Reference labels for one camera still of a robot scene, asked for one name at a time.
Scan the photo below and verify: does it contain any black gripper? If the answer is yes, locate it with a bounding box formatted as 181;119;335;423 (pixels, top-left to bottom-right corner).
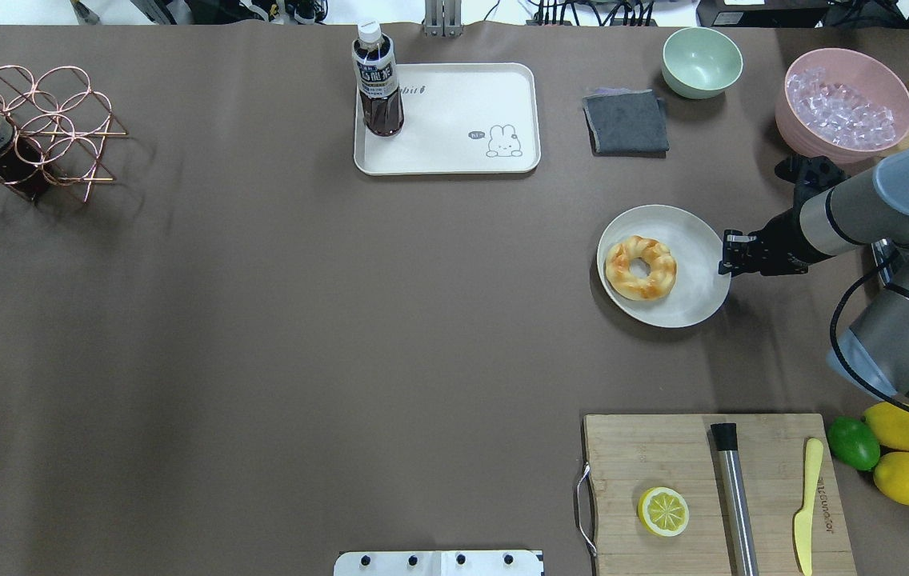
718;210;809;277

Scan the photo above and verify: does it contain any twisted glazed donut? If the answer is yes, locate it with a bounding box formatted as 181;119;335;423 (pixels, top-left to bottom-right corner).
605;234;678;302

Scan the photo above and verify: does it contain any white round plate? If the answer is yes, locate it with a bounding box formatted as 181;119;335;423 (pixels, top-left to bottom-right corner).
597;205;731;328

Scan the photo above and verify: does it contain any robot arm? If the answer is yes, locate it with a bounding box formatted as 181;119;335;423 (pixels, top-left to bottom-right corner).
719;149;909;411

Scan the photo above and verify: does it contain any cream rabbit tray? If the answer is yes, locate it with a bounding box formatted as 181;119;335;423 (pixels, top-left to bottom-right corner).
353;62;541;177

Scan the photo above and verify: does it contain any tea bottle on tray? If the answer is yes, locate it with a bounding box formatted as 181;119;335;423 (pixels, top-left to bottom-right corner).
351;21;404;136

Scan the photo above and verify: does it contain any metal ice scoop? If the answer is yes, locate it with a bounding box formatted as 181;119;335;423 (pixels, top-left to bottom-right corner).
871;239;906;286

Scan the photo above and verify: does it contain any grey folded cloth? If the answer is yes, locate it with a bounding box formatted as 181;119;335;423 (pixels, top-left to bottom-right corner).
583;89;670;156

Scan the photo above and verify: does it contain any pink bowl of ice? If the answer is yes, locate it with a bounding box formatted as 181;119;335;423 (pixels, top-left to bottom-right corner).
774;48;909;164

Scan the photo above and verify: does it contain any green bowl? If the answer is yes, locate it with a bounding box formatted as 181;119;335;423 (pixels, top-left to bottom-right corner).
662;28;744;101

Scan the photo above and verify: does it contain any green lime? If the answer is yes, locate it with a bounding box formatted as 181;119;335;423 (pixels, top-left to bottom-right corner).
825;416;880;471

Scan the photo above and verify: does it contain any bamboo cutting board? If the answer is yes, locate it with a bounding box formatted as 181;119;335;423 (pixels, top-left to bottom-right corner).
583;414;825;575

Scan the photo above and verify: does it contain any half lemon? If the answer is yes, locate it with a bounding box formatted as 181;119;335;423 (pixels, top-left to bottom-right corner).
637;487;690;538

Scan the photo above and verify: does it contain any yellow plastic knife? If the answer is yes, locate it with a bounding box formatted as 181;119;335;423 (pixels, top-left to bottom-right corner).
792;438;823;575

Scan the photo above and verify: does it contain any steel cylinder muddler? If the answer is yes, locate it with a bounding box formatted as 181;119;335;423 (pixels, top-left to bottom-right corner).
710;422;759;575

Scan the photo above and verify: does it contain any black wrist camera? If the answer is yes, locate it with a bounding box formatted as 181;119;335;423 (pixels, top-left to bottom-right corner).
774;154;851;211

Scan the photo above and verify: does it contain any aluminium frame post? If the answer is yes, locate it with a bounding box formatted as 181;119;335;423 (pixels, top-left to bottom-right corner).
422;0;464;38

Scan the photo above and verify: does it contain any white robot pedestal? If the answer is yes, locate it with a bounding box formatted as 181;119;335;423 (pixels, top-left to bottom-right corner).
333;550;546;575

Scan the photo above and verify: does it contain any copper wire bottle rack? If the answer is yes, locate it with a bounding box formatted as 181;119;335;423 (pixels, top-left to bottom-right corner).
0;63;130;204

